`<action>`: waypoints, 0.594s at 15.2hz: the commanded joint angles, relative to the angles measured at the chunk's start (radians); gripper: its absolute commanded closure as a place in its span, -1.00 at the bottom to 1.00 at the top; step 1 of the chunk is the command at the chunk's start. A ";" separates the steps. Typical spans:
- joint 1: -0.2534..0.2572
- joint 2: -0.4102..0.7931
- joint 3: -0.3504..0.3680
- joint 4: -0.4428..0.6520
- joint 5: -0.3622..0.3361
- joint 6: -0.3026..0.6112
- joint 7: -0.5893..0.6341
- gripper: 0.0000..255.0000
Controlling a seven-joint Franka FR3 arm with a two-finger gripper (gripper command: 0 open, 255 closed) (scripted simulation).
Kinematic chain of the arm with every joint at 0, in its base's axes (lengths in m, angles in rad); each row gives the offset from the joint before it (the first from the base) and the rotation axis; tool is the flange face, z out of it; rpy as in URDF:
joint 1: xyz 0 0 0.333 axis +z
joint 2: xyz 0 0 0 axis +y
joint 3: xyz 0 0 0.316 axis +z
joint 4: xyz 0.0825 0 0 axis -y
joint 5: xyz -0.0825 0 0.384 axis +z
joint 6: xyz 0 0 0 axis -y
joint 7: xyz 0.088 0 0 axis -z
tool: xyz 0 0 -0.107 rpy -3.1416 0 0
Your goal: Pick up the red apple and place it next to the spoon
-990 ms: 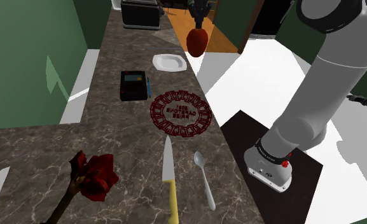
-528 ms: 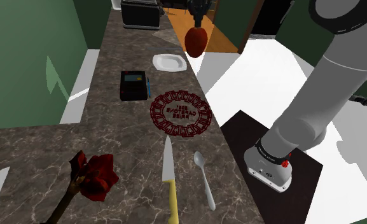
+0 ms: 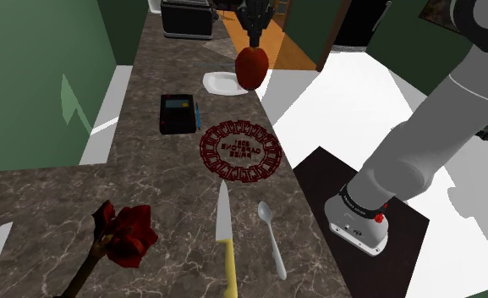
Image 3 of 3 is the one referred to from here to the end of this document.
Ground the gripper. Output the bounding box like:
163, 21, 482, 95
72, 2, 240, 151
235, 0, 276, 47

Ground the dark red oval fruit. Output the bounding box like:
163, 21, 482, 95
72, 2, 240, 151
234, 46, 270, 91

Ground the green door with brown edge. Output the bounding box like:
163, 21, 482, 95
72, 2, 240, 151
282, 0, 354, 74

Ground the white plate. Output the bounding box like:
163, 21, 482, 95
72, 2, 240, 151
202, 71, 251, 97

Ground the black toaster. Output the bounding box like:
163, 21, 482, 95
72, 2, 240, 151
159, 0, 214, 41

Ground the black box with screen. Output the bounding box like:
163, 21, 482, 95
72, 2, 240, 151
158, 93, 198, 135

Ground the dark red round trivet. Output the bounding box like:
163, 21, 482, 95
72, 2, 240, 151
198, 119, 284, 183

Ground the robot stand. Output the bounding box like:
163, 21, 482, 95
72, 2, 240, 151
292, 146, 430, 298

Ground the grey spoon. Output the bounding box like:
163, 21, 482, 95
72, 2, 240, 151
256, 200, 288, 281

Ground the red flower with brown stem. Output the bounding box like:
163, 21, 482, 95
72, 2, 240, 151
52, 199, 160, 298

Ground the yellow-handled kitchen knife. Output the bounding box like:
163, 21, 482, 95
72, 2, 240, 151
214, 179, 239, 298

